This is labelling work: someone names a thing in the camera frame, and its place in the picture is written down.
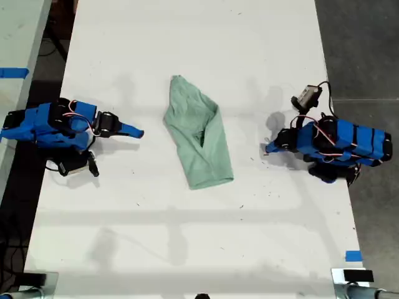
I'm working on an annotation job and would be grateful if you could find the pale green T-shirt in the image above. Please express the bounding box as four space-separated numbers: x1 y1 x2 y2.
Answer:
163 74 235 191

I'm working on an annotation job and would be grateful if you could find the long blue tape strip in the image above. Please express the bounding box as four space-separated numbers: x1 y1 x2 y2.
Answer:
0 66 30 79

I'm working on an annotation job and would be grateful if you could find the white side table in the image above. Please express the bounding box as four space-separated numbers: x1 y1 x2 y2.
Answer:
0 0 53 196

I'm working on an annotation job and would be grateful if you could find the metal clamp plate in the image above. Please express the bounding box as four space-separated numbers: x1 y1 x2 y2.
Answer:
17 271 60 299
330 267 380 299

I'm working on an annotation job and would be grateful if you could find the small black box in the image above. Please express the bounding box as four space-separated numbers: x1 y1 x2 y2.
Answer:
342 268 375 283
22 273 48 286

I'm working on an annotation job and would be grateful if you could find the grey metal pipe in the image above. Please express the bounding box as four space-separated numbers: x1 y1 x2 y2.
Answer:
0 287 43 299
345 284 399 299

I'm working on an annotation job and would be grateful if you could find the camera black stalk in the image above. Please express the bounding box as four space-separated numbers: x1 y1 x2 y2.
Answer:
84 136 100 178
291 105 313 129

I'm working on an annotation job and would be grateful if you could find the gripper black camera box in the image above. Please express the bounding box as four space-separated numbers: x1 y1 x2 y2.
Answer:
57 151 94 178
291 84 323 111

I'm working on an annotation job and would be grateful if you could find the camera black cable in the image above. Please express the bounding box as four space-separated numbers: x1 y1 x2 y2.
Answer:
45 158 63 173
317 81 337 116

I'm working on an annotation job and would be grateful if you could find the black floor cable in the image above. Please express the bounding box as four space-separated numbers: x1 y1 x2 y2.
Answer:
39 0 69 63

